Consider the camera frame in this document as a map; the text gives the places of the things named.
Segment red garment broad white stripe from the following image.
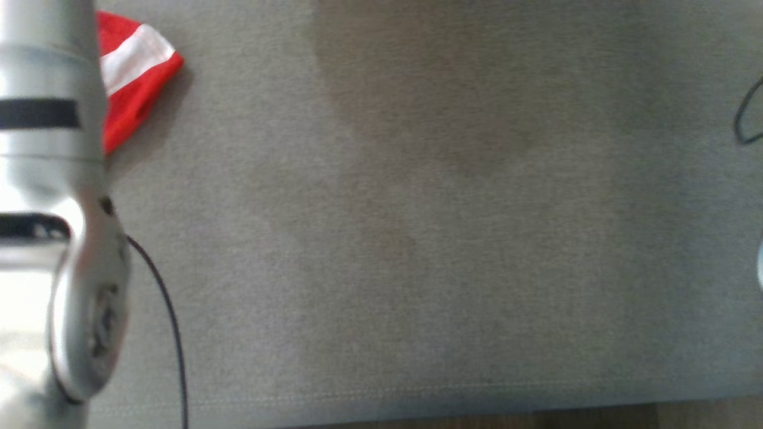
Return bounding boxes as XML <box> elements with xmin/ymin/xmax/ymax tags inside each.
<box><xmin>95</xmin><ymin>11</ymin><xmax>184</xmax><ymax>157</ymax></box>

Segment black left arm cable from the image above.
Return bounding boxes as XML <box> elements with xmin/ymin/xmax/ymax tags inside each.
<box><xmin>124</xmin><ymin>234</ymin><xmax>190</xmax><ymax>429</ymax></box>

